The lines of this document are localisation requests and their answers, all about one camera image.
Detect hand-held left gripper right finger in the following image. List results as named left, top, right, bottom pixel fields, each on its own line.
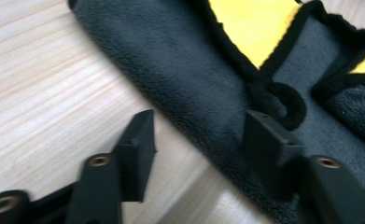
left=241, top=109, right=305, bottom=202

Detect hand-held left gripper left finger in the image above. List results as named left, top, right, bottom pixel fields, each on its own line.
left=111, top=108, right=159, bottom=203

